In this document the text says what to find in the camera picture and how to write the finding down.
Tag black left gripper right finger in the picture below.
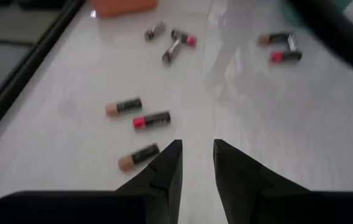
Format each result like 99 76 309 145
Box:
213 139 353 224

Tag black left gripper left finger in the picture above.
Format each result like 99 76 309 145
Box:
0 139 183 224

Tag copper black Duracell battery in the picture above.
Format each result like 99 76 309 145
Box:
117 142 161 172
257 32 289 47
105 96 143 118

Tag red black CVS battery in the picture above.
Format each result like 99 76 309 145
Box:
269 50 303 65
170 28 198 47
132 110 172 130

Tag teal plastic bin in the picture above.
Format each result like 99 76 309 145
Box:
277 0 353 29

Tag orange plastic bin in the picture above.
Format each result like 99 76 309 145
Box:
89 0 158 18

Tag black aluminium table frame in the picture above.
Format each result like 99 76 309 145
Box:
0 0 86 152

